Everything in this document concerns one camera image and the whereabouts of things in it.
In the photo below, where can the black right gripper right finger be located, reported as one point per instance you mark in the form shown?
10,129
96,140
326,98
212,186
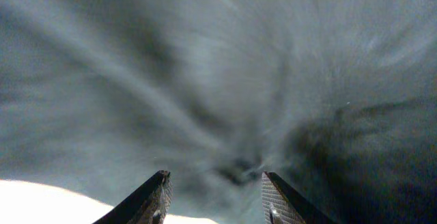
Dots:
282,204

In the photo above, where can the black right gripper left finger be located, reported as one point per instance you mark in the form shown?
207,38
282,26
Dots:
148,204

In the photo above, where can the black shorts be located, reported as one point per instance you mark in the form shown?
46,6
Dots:
338,97

